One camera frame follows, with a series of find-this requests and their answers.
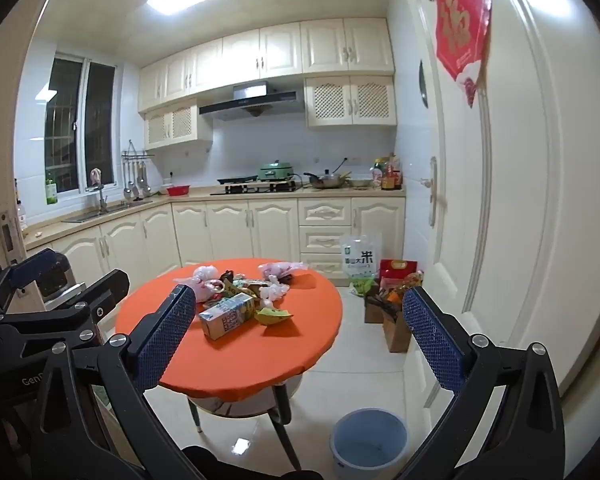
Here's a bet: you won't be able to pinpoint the wide lattice door cabinet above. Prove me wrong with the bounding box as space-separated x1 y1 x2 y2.
304 75 397 128

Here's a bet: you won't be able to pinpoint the cooking oil bottle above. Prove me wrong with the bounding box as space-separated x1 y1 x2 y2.
385 270 426 306

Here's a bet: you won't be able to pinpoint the orange round table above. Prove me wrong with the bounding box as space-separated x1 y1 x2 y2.
115 258 343 471

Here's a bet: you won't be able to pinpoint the gas stove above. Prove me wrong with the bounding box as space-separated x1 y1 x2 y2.
211 182 301 196

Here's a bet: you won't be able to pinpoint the white green rice bag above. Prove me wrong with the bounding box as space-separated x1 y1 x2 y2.
341 232 383 286

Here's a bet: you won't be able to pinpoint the white door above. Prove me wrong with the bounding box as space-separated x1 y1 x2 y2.
395 0 600 461

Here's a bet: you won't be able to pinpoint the metal wok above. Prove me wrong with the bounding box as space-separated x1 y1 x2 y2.
304 170 351 190

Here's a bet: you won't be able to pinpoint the red rice bag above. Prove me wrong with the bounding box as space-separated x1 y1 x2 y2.
378 258 417 286

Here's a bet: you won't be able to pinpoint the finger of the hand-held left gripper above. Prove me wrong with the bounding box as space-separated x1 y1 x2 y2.
0 269 131 356
0 247 76 311

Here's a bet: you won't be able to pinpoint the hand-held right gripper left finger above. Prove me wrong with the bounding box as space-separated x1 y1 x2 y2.
30 284 221 480

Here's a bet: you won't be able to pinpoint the milk carton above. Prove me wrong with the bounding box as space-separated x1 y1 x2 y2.
199 294 257 342

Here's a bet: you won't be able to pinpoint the window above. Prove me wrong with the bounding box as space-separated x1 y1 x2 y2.
44 52 117 193

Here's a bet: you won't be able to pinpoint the blue plastic bucket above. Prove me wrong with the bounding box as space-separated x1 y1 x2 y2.
329 408 410 476

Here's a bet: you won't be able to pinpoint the white crumpled plastic bag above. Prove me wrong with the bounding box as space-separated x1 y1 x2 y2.
257 282 291 307

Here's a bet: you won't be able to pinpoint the steel sink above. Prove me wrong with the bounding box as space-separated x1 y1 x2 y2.
62 200 153 223

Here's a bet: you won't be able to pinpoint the small lattice door cabinet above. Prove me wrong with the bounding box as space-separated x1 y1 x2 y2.
144 105 213 150

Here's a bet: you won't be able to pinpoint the pale yellow snack packet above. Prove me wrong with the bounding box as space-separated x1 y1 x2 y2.
256 307 295 328

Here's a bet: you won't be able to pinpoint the pink white wrapper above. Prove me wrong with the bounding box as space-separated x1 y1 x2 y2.
196 281 227 307

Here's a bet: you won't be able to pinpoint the metal door handle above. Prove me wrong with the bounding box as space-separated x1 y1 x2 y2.
420 156 438 226

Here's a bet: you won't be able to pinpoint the cluster of condiment bottles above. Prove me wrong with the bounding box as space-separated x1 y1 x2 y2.
372 152 405 192

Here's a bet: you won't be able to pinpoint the utensil rack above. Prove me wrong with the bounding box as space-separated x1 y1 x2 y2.
121 140 156 200

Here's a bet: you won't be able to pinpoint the small cardboard box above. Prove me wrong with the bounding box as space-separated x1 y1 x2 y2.
364 285 398 324

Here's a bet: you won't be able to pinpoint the green electric pot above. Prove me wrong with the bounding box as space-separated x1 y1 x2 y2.
257 161 296 181

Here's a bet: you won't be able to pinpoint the colourful snack wrapper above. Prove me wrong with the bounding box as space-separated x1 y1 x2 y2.
230 277 266 297

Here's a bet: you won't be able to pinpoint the cream base cabinets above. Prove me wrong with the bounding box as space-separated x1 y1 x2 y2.
25 187 407 306

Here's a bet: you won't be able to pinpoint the metal faucet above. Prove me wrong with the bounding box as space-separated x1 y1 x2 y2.
91 182 110 213

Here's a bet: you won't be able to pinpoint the cream upper wall cabinets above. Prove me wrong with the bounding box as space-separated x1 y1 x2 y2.
137 17 396 113

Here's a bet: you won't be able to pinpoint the white knotted plastic bag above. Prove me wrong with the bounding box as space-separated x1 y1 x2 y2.
192 265 227 290

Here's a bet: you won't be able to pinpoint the clear plastic bag red print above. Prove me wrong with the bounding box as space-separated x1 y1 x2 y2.
257 261 311 281

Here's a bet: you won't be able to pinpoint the red door poster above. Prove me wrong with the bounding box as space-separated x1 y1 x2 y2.
435 0 493 108

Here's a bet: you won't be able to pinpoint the tall cardboard box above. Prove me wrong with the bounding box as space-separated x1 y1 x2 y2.
382 300 413 353

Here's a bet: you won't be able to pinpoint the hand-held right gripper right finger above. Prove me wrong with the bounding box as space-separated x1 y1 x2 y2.
392 286 566 480

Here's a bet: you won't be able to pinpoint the range hood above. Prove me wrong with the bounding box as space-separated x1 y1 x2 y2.
198 81 305 121

